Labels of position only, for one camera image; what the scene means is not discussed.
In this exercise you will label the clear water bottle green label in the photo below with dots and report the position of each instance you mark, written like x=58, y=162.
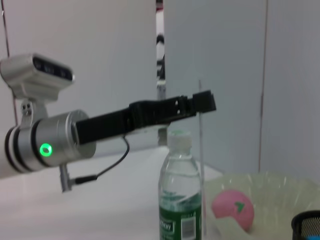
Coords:
x=180, y=187

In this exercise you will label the silver left gripper connector post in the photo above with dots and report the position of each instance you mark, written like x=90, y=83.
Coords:
x=65, y=177

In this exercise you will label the pink toy peach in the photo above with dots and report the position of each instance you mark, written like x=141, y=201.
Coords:
x=230, y=207

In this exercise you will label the green translucent plastic bowl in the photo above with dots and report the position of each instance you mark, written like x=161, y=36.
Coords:
x=275, y=190

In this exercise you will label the black mesh pen holder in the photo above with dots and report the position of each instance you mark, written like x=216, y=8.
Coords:
x=305, y=225

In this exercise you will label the dark background equipment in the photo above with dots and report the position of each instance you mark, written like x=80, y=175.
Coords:
x=160, y=50

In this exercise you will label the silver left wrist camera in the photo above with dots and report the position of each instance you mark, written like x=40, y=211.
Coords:
x=32, y=75

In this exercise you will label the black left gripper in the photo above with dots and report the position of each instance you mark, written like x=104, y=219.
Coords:
x=125, y=122

